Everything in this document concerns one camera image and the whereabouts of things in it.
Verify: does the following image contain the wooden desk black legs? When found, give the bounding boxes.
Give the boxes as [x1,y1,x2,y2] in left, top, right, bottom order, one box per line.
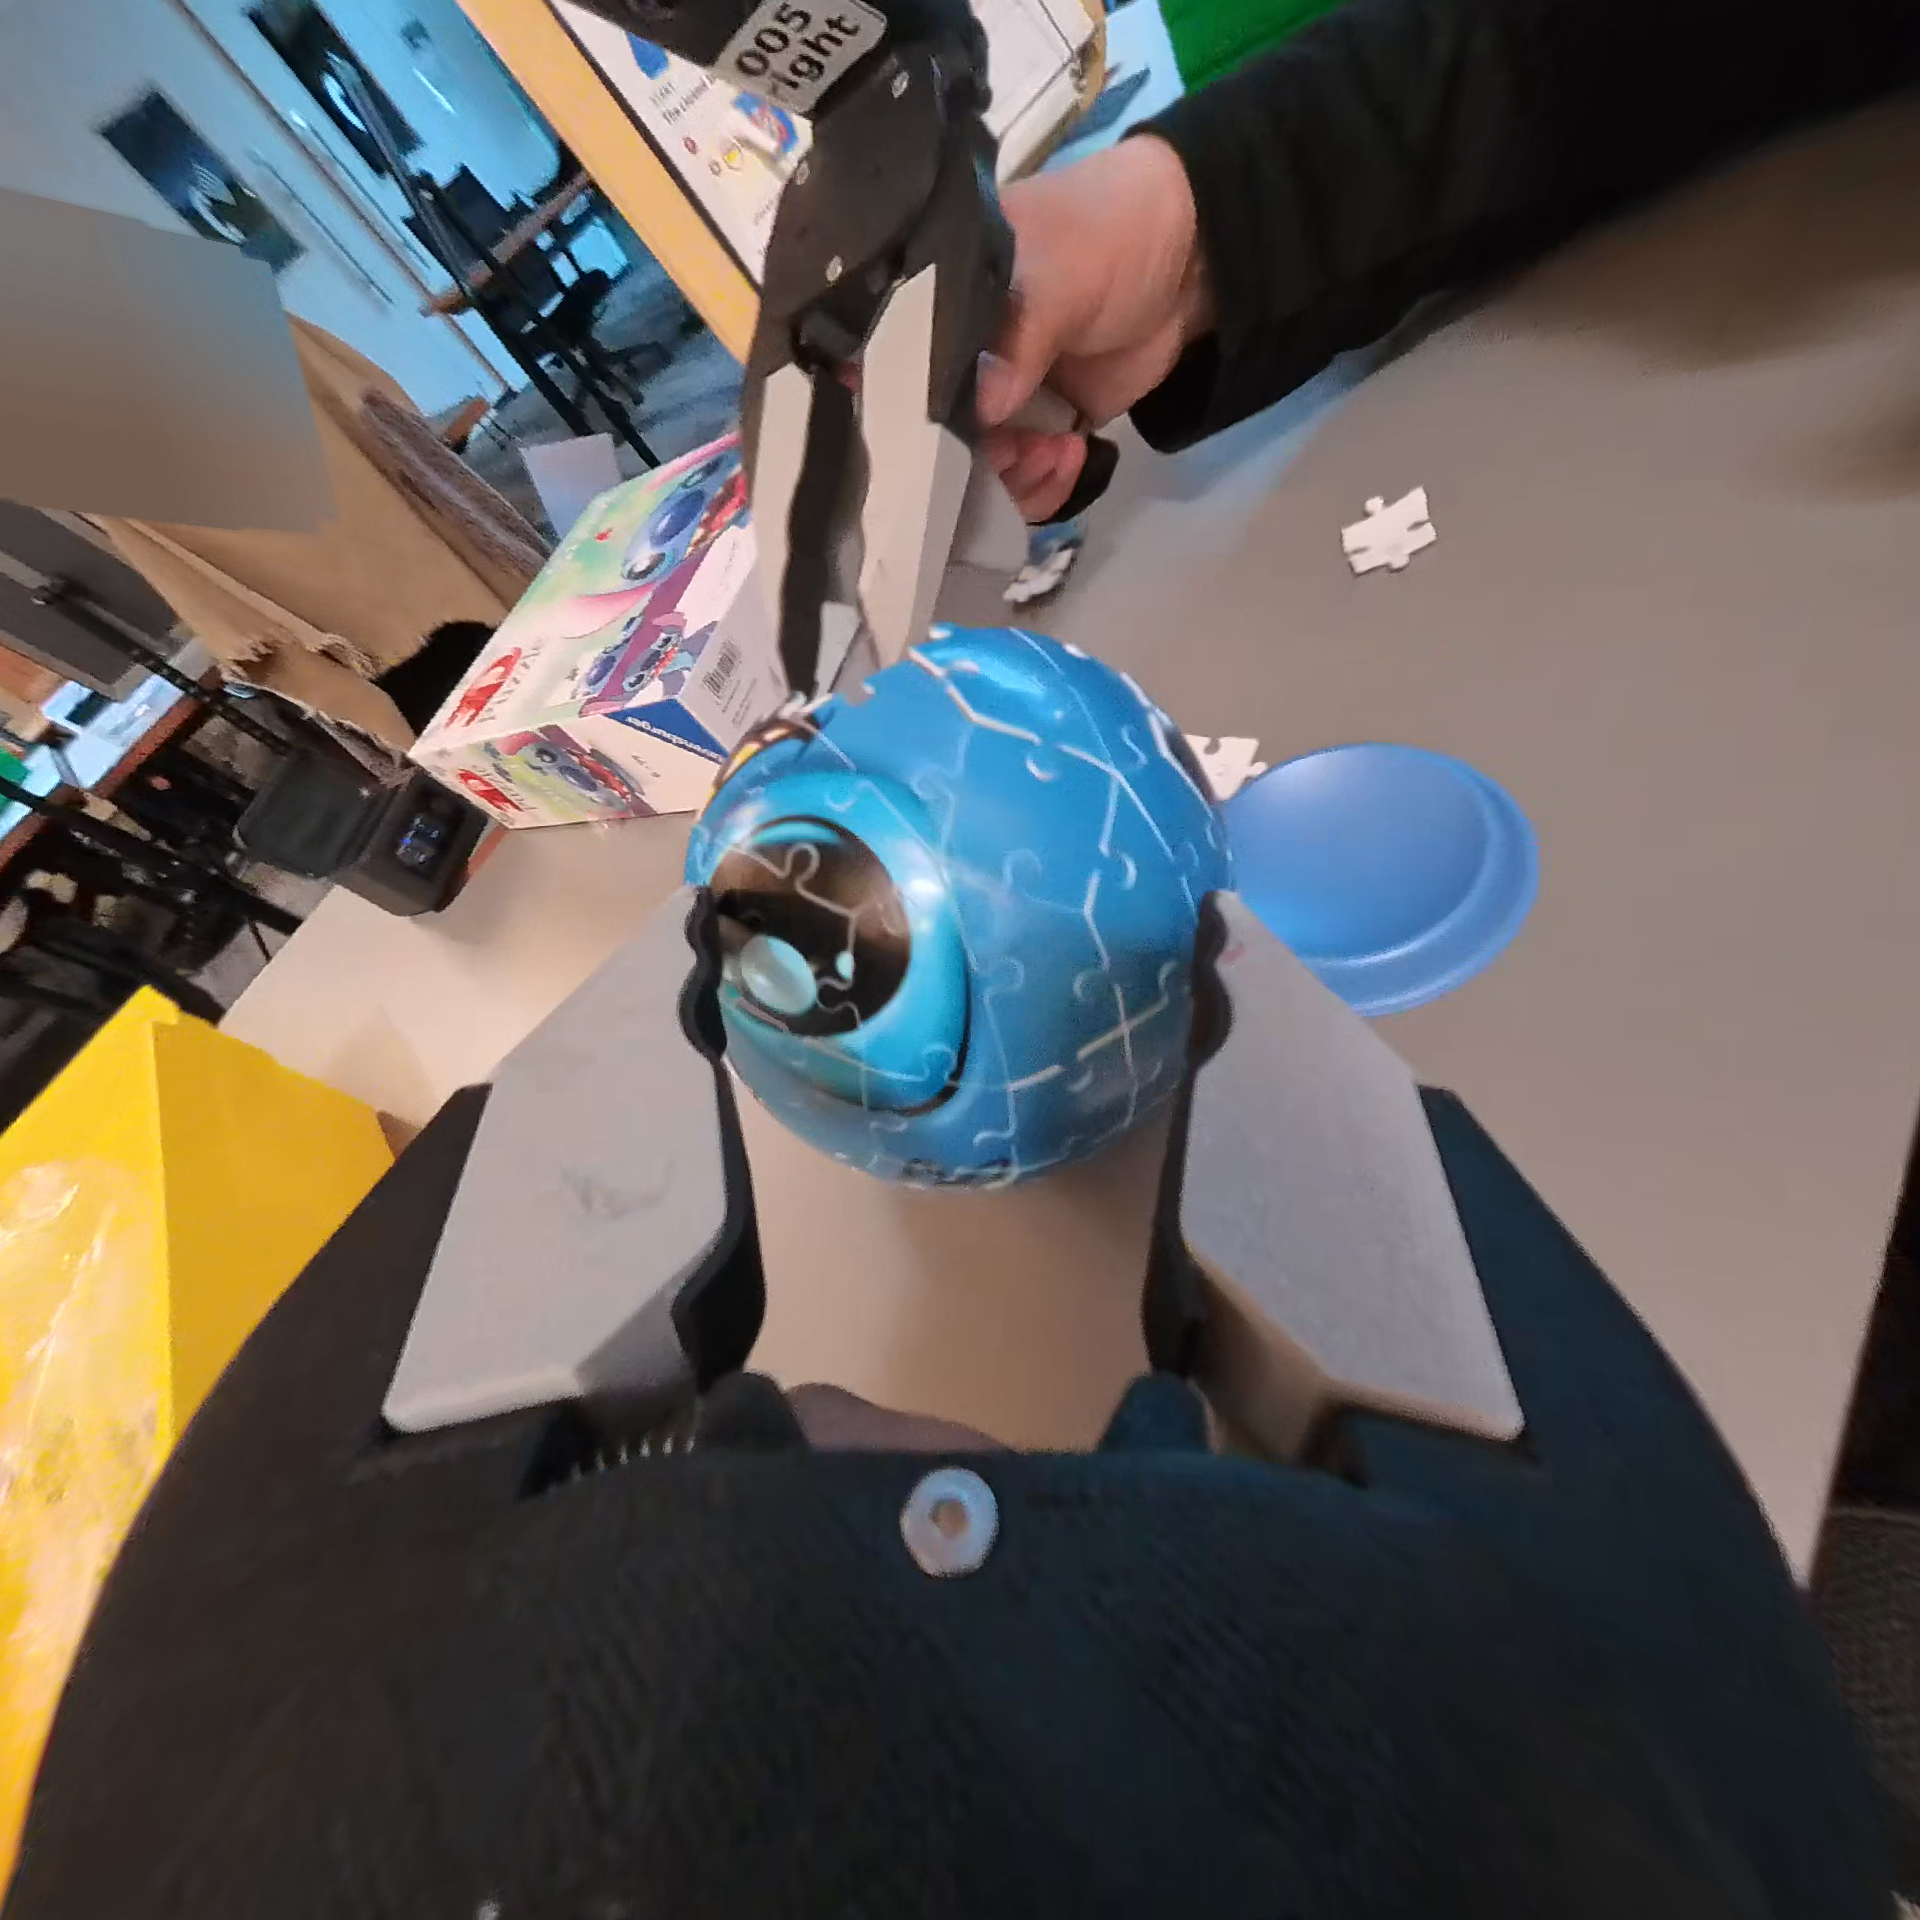
[417,165,670,470]

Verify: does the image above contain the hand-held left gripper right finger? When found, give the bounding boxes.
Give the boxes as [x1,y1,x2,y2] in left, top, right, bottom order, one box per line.
[1143,890,1526,1442]

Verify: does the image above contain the green plastic bin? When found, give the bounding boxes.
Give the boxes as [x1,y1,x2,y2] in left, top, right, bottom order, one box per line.
[1162,0,1354,92]

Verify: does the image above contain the wooden document stand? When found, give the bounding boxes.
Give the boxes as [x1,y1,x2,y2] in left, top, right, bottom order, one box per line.
[457,0,1119,360]

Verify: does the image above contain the beige cloth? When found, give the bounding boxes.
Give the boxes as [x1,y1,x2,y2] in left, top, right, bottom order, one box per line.
[89,316,548,751]

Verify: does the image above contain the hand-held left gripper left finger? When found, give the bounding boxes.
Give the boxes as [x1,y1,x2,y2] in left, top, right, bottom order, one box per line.
[382,884,767,1432]

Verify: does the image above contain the black device with screen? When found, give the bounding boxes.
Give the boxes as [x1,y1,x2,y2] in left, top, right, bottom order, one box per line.
[238,746,492,920]

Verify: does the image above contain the person's right hand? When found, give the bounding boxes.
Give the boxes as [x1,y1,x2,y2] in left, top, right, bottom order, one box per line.
[971,135,1221,528]

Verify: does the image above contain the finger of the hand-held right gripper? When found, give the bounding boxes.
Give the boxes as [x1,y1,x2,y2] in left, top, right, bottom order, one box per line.
[745,368,863,698]
[831,268,981,670]

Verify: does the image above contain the black cloth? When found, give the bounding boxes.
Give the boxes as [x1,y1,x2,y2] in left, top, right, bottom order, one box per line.
[373,620,500,751]

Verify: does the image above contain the dark wall sign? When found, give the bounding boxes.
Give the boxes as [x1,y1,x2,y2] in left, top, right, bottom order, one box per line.
[103,89,299,274]

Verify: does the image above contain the blue plastic ball stand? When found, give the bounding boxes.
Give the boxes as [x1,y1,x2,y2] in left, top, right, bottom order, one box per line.
[1223,744,1543,1016]

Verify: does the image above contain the colourful cartoon puzzle box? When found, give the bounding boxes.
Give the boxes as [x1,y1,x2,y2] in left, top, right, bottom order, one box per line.
[407,433,797,829]

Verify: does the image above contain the blue puzzle ball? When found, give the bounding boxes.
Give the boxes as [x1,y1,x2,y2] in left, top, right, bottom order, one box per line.
[685,622,1235,1193]

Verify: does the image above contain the yellow plastic bin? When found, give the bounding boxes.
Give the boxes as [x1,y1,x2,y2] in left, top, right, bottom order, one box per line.
[0,984,396,1800]

